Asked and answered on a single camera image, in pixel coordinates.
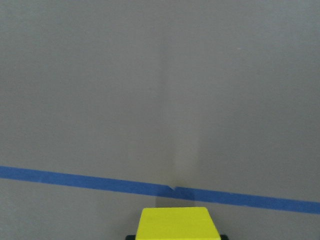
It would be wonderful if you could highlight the blue tape line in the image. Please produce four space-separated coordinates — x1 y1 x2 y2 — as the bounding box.
0 166 320 215

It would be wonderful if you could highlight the yellow cube block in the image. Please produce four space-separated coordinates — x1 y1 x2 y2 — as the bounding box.
135 207 221 240

